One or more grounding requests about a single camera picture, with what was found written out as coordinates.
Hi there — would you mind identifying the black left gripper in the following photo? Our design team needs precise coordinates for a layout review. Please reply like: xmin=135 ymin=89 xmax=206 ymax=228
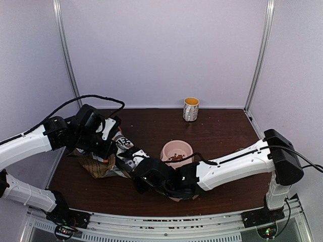
xmin=73 ymin=131 xmax=117 ymax=159

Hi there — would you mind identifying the brown pet food bag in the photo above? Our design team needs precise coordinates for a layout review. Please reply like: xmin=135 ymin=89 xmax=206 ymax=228
xmin=67 ymin=130 xmax=141 ymax=179

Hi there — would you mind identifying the pink double pet bowl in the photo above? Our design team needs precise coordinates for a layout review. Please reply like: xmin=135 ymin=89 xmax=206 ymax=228
xmin=160 ymin=140 xmax=200 ymax=202

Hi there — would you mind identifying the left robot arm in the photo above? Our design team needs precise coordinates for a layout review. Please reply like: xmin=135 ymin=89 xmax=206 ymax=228
xmin=1 ymin=104 xmax=121 ymax=224

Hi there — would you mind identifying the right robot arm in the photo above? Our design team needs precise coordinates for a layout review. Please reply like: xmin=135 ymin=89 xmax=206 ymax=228
xmin=132 ymin=129 xmax=304 ymax=223

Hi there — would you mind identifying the brown kibble pet food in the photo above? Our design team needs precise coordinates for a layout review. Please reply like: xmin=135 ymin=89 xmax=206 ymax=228
xmin=169 ymin=154 xmax=185 ymax=162

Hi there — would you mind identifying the floral ceramic mug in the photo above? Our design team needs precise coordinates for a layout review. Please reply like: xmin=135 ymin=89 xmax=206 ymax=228
xmin=183 ymin=97 xmax=199 ymax=122

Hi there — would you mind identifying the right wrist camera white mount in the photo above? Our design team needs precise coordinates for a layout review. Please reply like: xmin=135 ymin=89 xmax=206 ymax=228
xmin=127 ymin=150 xmax=150 ymax=168

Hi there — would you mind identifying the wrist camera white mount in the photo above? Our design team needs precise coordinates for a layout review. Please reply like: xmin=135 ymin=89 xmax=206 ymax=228
xmin=96 ymin=116 xmax=122 ymax=141
xmin=127 ymin=150 xmax=150 ymax=168

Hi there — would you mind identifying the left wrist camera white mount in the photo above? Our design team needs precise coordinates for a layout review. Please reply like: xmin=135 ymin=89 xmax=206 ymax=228
xmin=96 ymin=116 xmax=122 ymax=141

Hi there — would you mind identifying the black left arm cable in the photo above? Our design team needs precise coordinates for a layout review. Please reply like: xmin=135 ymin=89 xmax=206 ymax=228
xmin=22 ymin=94 xmax=126 ymax=134

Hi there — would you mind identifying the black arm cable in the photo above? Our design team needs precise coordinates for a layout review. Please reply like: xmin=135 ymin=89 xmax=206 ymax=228
xmin=22 ymin=94 xmax=126 ymax=134
xmin=262 ymin=145 xmax=323 ymax=173

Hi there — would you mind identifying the front aluminium rail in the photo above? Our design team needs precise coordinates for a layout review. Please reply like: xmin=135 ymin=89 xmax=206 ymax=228
xmin=20 ymin=210 xmax=312 ymax=242

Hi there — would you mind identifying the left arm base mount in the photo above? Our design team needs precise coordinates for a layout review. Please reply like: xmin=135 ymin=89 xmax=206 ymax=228
xmin=44 ymin=210 xmax=91 ymax=241

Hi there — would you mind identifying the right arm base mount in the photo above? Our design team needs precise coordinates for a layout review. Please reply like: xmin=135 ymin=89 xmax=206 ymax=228
xmin=241 ymin=208 xmax=285 ymax=239

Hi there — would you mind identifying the left aluminium frame post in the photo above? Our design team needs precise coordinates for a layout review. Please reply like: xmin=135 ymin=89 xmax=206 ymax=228
xmin=52 ymin=0 xmax=80 ymax=98

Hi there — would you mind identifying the aluminium frame post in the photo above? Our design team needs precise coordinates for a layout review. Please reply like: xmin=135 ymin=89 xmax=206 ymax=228
xmin=244 ymin=0 xmax=275 ymax=113
xmin=52 ymin=0 xmax=80 ymax=98

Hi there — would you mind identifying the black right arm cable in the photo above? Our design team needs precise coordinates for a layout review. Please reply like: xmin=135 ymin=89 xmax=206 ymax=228
xmin=262 ymin=145 xmax=323 ymax=173

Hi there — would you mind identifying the right aluminium frame post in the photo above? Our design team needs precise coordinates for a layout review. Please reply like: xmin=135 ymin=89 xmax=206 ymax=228
xmin=244 ymin=0 xmax=275 ymax=113

